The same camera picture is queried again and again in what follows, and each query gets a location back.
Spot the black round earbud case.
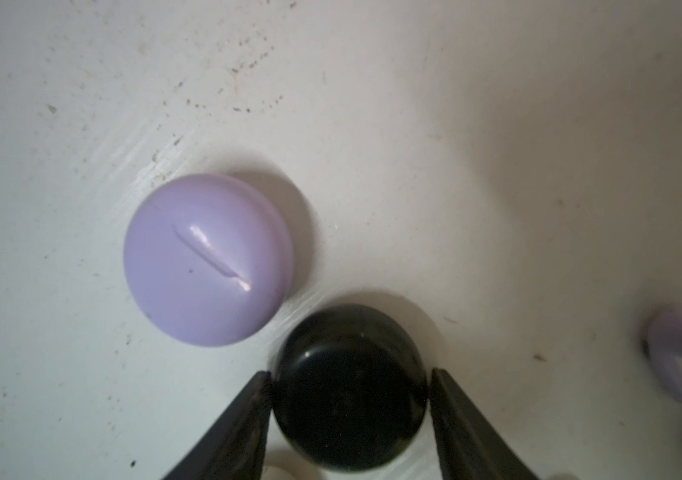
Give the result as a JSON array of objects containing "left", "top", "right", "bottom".
[{"left": 272, "top": 304, "right": 428, "bottom": 472}]

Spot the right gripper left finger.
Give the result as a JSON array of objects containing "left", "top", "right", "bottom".
[{"left": 165, "top": 371, "right": 272, "bottom": 480}]

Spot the purple round earbud case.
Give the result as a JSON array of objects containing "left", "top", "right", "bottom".
[{"left": 123, "top": 174, "right": 295, "bottom": 347}]

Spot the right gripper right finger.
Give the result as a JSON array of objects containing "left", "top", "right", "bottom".
[{"left": 429, "top": 368, "right": 538, "bottom": 480}]

